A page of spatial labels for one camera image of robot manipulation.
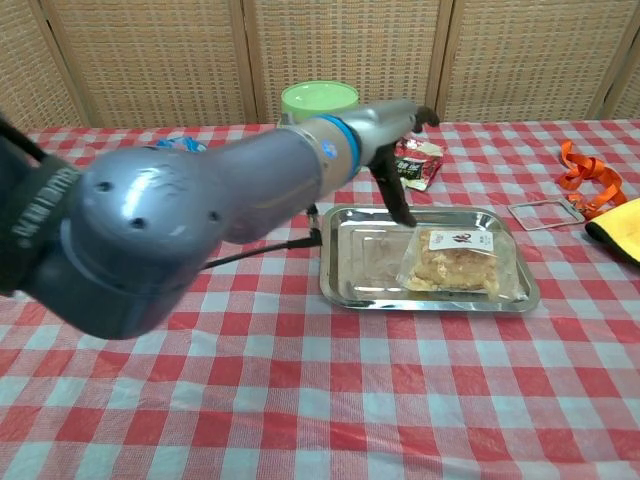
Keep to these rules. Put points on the yellow cloth with black edge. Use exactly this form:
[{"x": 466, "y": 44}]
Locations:
[{"x": 620, "y": 225}]

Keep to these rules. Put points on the woven bamboo folding screen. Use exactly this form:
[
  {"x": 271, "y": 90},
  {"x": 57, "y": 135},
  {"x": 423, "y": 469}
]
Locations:
[{"x": 150, "y": 57}]

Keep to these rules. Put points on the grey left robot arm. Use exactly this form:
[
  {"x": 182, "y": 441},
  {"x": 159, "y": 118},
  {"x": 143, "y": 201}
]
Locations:
[{"x": 200, "y": 200}]

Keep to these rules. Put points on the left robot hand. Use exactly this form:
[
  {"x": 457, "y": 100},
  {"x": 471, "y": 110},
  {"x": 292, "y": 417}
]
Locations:
[{"x": 387, "y": 135}]

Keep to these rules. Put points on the bagged pastry snack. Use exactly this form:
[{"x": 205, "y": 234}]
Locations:
[{"x": 457, "y": 265}]

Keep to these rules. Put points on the red white checkered tablecloth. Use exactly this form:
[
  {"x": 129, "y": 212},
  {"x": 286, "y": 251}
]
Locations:
[{"x": 320, "y": 390}]

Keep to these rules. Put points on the stainless steel tray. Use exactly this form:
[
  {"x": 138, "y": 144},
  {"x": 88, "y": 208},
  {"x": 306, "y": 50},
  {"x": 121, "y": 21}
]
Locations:
[{"x": 370, "y": 260}]

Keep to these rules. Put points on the red drink pouch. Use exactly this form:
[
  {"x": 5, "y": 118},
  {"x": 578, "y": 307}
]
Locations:
[{"x": 417, "y": 167}]

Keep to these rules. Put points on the clear badge holder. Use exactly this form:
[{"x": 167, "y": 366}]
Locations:
[{"x": 545, "y": 215}]

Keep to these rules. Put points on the green plastic bucket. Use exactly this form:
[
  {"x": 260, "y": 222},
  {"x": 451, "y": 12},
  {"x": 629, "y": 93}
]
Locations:
[{"x": 320, "y": 97}]

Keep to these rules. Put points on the blue snack bag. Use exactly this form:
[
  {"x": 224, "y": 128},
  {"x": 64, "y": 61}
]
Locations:
[{"x": 182, "y": 144}]

